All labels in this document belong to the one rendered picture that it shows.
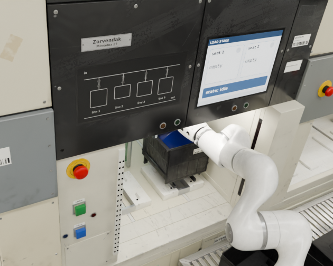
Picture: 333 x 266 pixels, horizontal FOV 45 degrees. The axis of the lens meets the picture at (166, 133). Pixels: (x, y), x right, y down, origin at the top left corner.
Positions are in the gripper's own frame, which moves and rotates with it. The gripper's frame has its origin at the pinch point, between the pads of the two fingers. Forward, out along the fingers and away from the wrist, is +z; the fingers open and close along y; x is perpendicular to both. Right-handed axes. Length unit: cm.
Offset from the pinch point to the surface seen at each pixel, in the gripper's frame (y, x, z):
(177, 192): -3.4, -32.1, -11.0
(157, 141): -11.8, -7.7, -3.2
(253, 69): 1.7, 34.6, -30.9
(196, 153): 3.1, -13.1, -10.6
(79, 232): -56, -10, -32
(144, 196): -18.3, -31.4, -7.8
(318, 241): 36, -35, -57
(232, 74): -7.0, 34.3, -30.9
